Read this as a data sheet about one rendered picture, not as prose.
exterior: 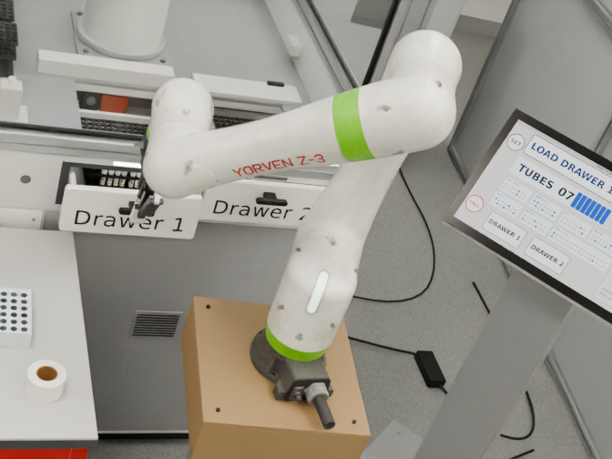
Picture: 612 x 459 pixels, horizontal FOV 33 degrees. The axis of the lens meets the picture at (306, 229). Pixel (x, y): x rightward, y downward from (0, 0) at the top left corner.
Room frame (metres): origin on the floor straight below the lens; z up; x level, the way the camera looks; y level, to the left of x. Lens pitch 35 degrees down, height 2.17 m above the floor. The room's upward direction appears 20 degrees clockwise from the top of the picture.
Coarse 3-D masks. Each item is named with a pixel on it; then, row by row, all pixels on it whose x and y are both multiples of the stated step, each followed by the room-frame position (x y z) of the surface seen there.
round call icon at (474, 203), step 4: (472, 192) 2.03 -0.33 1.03; (468, 196) 2.02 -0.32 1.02; (472, 196) 2.02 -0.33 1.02; (476, 196) 2.02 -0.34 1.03; (480, 196) 2.02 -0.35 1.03; (468, 200) 2.02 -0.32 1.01; (472, 200) 2.02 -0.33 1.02; (476, 200) 2.02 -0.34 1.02; (480, 200) 2.02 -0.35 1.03; (484, 200) 2.02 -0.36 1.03; (464, 204) 2.01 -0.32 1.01; (468, 204) 2.01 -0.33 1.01; (472, 204) 2.01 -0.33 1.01; (476, 204) 2.01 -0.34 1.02; (480, 204) 2.01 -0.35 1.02; (484, 204) 2.01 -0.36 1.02; (464, 208) 2.00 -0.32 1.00; (468, 208) 2.00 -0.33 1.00; (472, 208) 2.00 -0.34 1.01; (476, 208) 2.00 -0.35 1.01; (480, 208) 2.00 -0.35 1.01; (472, 212) 2.00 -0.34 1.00; (476, 212) 2.00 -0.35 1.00
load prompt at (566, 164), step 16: (528, 144) 2.11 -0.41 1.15; (544, 144) 2.11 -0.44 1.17; (544, 160) 2.08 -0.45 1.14; (560, 160) 2.08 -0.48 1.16; (576, 160) 2.08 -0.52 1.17; (576, 176) 2.05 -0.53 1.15; (592, 176) 2.05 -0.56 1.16; (608, 176) 2.05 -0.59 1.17; (592, 192) 2.03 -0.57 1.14; (608, 192) 2.03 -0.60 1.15
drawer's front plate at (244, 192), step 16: (208, 192) 1.86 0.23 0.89; (224, 192) 1.88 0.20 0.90; (240, 192) 1.90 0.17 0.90; (256, 192) 1.91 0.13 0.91; (288, 192) 1.95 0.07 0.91; (304, 192) 1.96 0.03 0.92; (320, 192) 1.98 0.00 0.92; (208, 208) 1.87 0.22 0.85; (224, 208) 1.89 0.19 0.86; (240, 208) 1.90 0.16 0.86; (256, 208) 1.92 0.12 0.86; (272, 208) 1.94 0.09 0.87; (288, 208) 1.95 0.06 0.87; (272, 224) 1.94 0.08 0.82; (288, 224) 1.96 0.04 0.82
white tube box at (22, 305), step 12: (0, 288) 1.45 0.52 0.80; (0, 300) 1.43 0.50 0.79; (12, 300) 1.44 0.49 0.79; (24, 300) 1.45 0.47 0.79; (0, 312) 1.39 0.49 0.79; (12, 312) 1.40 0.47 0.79; (24, 312) 1.41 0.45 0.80; (0, 324) 1.36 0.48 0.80; (12, 324) 1.37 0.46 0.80; (24, 324) 1.40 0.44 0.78; (0, 336) 1.34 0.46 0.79; (12, 336) 1.35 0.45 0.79; (24, 336) 1.36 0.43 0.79
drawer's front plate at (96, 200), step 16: (64, 192) 1.67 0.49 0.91; (80, 192) 1.67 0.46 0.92; (96, 192) 1.68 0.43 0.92; (112, 192) 1.70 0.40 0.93; (128, 192) 1.71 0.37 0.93; (64, 208) 1.66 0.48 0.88; (80, 208) 1.67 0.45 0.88; (96, 208) 1.68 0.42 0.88; (112, 208) 1.70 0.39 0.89; (160, 208) 1.74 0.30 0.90; (176, 208) 1.76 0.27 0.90; (192, 208) 1.77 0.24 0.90; (64, 224) 1.66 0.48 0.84; (96, 224) 1.69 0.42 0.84; (128, 224) 1.72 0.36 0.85; (144, 224) 1.73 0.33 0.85; (160, 224) 1.75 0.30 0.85; (176, 224) 1.76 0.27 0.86; (192, 224) 1.78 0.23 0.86
